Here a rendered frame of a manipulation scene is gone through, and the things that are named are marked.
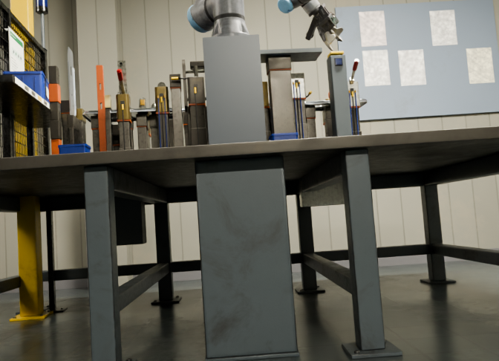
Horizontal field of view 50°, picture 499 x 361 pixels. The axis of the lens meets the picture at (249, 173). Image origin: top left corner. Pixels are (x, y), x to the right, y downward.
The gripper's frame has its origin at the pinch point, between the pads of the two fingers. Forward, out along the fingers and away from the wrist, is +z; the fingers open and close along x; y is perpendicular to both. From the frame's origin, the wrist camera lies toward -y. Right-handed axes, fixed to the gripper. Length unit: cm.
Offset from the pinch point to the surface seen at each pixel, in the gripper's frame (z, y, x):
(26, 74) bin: -77, -85, -81
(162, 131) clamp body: -21, -61, -64
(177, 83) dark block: -33, -47, -51
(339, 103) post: 18.2, -0.7, -30.4
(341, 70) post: 7.7, 5.1, -21.7
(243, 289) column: 37, -21, -124
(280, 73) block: -7.8, -11.6, -36.3
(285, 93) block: -0.1, -13.2, -39.9
